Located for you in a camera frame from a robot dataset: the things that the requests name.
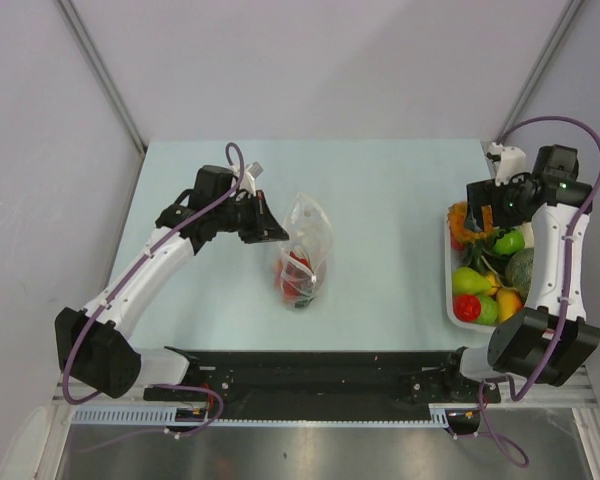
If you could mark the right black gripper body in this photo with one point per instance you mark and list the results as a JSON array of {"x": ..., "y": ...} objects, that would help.
[{"x": 508, "y": 209}]

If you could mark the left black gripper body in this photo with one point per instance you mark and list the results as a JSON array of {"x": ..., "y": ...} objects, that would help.
[{"x": 244, "y": 220}]

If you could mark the orange toy pineapple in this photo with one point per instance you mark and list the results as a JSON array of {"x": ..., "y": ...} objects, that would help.
[{"x": 462, "y": 231}]

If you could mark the clear zip top bag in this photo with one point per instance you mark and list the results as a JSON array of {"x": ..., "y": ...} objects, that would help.
[{"x": 308, "y": 225}]

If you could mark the green toy apple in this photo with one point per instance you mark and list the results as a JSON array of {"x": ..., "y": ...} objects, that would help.
[{"x": 467, "y": 281}]

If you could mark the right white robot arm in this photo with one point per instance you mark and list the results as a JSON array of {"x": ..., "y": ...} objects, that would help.
[{"x": 549, "y": 339}]

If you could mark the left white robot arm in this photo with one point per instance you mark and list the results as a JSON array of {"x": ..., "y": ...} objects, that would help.
[{"x": 93, "y": 342}]

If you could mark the green toy bell pepper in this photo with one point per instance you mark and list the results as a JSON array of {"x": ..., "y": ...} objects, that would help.
[{"x": 508, "y": 242}]

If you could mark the green toy melon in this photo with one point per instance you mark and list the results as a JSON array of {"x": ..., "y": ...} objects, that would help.
[{"x": 519, "y": 271}]

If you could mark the red toy tomato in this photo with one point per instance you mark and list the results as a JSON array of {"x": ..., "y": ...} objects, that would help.
[{"x": 467, "y": 308}]

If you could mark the light green toy guava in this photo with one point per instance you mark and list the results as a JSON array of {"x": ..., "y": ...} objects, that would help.
[{"x": 489, "y": 311}]

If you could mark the white plastic fruit basket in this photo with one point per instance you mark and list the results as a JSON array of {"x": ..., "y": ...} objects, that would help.
[{"x": 479, "y": 257}]

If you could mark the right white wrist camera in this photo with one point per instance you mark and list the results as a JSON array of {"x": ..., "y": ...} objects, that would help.
[{"x": 504, "y": 162}]

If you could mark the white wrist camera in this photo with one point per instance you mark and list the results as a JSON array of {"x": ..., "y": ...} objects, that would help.
[
  {"x": 504, "y": 162},
  {"x": 249, "y": 178}
]

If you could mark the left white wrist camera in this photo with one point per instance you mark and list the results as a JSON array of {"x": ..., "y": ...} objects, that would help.
[{"x": 249, "y": 178}]

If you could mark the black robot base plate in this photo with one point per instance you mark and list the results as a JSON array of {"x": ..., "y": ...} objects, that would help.
[{"x": 348, "y": 386}]

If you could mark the white slotted cable duct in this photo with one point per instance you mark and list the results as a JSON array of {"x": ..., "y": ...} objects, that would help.
[{"x": 187, "y": 418}]

